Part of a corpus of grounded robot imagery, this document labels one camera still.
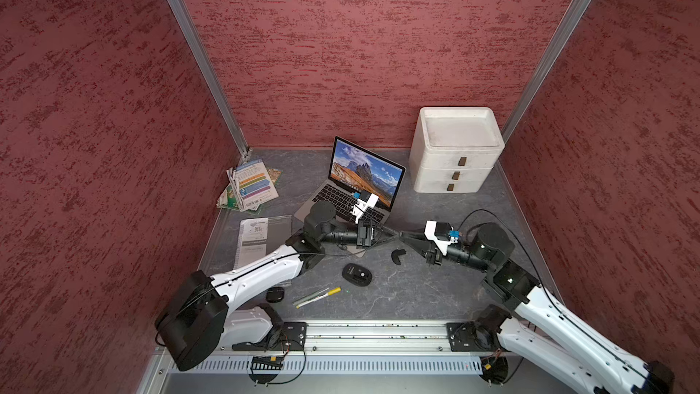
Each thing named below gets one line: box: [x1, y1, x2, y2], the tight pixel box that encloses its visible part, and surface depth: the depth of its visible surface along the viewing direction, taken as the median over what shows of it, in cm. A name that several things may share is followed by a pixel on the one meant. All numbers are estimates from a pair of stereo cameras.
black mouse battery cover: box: [391, 248, 407, 266], surface depth 91 cm
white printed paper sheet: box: [233, 217, 269, 270], surface depth 94 cm
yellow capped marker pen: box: [295, 286, 342, 310], surface depth 83 cm
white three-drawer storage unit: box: [408, 106, 505, 193], surface depth 97 cm
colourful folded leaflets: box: [216, 158, 283, 215], surface depth 108 cm
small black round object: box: [266, 286, 286, 303], surface depth 82 cm
